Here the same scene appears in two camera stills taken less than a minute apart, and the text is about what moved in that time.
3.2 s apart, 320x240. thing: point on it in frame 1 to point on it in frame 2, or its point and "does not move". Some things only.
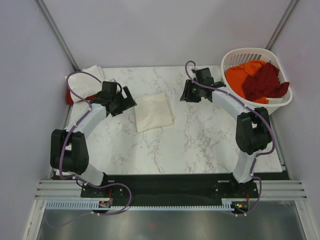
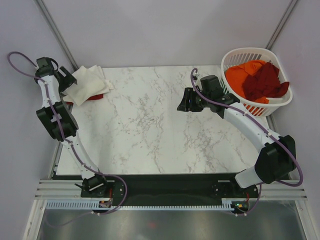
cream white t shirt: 152,112 to 90,82
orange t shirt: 235,75 does not move
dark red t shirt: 265,82 does not move
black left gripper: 131,103 to 67,81
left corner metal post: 58,36 does not move
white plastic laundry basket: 256,77 does not move
